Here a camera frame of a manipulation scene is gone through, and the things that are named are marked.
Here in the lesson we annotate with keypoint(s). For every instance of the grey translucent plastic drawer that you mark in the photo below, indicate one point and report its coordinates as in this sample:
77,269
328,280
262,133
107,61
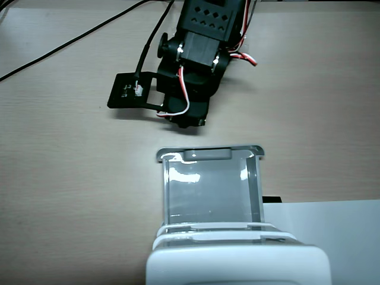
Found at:
207,184

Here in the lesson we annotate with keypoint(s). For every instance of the white drawer cabinet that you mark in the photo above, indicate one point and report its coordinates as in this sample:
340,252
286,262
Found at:
237,261

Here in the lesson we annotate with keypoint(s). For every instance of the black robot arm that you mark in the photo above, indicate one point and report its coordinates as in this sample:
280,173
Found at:
207,17

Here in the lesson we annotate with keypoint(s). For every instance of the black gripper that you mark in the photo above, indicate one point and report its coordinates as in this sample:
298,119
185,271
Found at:
198,114

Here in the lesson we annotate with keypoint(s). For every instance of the small black flat object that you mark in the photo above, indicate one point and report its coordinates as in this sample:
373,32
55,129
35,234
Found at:
272,199

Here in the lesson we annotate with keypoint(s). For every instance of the white paper sheet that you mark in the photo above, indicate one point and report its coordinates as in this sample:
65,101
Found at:
335,231

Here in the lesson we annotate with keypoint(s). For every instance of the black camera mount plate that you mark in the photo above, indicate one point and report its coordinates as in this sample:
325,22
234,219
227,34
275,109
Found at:
126,92

